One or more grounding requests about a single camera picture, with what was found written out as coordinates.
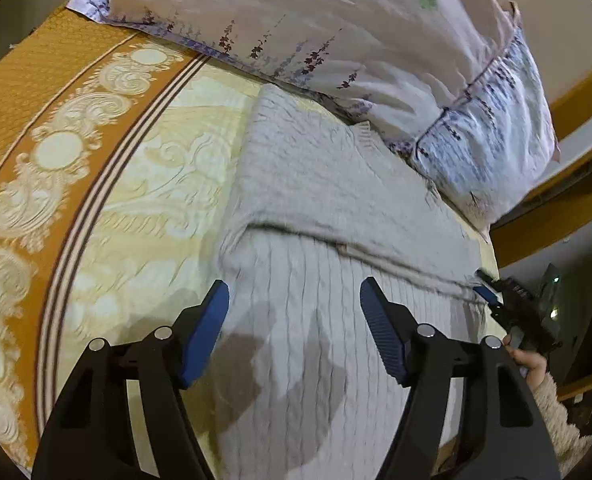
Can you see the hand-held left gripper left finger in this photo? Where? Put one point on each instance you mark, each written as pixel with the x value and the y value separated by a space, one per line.
pixel 207 330

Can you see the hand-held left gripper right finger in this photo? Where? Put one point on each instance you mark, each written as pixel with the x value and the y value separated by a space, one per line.
pixel 383 330

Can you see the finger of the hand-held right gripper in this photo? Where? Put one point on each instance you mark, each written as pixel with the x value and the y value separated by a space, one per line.
pixel 486 294

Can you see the grey knitted sweater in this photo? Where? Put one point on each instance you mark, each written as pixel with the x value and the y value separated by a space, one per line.
pixel 326 270

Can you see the person's right hand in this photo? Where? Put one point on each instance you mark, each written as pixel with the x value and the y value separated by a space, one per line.
pixel 528 362

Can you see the yellow patterned bed blanket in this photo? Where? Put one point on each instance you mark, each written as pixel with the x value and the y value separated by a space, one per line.
pixel 106 195

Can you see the floral pillow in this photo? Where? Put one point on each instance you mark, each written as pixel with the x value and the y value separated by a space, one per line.
pixel 356 50

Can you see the wooden bed frame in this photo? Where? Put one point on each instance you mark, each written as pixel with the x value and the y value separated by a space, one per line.
pixel 571 125

